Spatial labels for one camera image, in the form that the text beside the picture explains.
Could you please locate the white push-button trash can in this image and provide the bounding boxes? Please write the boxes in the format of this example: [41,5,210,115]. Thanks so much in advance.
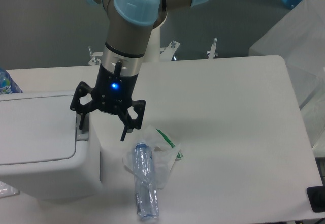
[1,91,103,200]

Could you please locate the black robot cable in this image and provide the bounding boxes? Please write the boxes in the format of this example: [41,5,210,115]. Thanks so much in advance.
[114,60,123,81]

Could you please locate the white green plastic bag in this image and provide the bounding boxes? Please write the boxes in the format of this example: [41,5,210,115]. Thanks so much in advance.
[122,125,184,189]

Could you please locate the blue labelled water bottle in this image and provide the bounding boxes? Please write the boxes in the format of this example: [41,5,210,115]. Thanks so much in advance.
[1,69,23,94]

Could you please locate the black device at table edge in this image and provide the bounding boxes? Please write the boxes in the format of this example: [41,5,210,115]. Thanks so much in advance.
[307,186,324,213]

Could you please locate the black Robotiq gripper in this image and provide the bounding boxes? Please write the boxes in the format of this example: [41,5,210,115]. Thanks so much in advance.
[70,65,146,141]

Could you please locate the crushed clear plastic bottle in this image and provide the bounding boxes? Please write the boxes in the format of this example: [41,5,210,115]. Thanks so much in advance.
[132,142,159,220]

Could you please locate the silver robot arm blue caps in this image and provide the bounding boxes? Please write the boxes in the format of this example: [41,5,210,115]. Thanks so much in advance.
[70,0,208,133]

